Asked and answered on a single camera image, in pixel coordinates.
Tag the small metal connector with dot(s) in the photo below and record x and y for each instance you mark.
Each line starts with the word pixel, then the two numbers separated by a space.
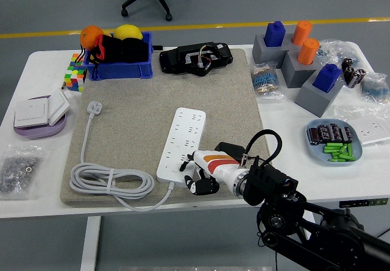
pixel 63 85

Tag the light blue plate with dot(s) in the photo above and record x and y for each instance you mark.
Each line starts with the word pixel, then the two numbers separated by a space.
pixel 359 150

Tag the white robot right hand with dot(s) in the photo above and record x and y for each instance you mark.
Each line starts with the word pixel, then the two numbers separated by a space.
pixel 219 164

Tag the black pouch with red trim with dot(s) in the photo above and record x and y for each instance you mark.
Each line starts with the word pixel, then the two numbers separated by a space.
pixel 106 51

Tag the white wall switch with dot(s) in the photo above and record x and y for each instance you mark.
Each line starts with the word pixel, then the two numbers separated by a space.
pixel 30 112
pixel 59 106

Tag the white power strip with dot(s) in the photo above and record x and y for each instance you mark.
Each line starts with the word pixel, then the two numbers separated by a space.
pixel 182 137

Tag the yellow lemon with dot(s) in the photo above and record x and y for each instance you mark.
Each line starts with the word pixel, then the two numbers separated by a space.
pixel 128 32

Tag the green cylinder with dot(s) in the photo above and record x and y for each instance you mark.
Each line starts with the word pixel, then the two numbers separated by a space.
pixel 350 149
pixel 347 157
pixel 336 160
pixel 343 149
pixel 332 145
pixel 331 150

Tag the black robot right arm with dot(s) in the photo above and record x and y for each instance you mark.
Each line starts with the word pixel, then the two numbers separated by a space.
pixel 268 179

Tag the bagged white wall socket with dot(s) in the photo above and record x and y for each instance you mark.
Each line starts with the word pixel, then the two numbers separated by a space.
pixel 371 131

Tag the black table control panel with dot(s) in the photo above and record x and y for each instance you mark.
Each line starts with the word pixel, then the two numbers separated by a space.
pixel 353 204

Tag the bag of metal nuts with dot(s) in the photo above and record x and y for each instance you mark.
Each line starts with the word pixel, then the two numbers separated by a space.
pixel 18 170

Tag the colourful puzzle cube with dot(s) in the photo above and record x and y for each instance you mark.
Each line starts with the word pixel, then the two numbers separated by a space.
pixel 74 79

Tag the white table leg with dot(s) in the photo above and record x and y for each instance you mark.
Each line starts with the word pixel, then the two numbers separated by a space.
pixel 90 243

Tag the black cloth pouch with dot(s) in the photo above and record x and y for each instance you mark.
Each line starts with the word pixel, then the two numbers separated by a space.
pixel 135 51

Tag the orange fruit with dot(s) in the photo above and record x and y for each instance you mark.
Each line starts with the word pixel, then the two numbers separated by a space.
pixel 90 36

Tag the black open electronic device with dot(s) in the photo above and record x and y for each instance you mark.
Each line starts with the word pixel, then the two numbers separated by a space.
pixel 173 59

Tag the bag of blue resistors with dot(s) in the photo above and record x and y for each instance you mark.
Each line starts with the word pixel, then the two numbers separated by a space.
pixel 374 89
pixel 335 50

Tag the grey socket block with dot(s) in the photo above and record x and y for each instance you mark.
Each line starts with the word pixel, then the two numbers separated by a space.
pixel 310 100
pixel 262 54
pixel 294 73

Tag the orange cylinder peg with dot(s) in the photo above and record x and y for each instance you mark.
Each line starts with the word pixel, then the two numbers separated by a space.
pixel 307 51
pixel 301 33

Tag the grey-brown mat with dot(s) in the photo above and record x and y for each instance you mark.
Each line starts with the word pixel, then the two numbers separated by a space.
pixel 128 125

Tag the blue plastic bin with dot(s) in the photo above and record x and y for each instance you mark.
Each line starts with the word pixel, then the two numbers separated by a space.
pixel 122 70

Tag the bag of tan-taped resistors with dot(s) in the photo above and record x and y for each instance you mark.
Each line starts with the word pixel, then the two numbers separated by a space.
pixel 265 80

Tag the blue square peg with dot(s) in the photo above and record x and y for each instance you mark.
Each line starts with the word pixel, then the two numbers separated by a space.
pixel 326 79
pixel 274 35

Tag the purple oval tray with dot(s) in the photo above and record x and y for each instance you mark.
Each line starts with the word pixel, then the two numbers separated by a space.
pixel 39 132

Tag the small yellow fruit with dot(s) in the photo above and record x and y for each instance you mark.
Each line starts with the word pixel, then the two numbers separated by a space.
pixel 107 34

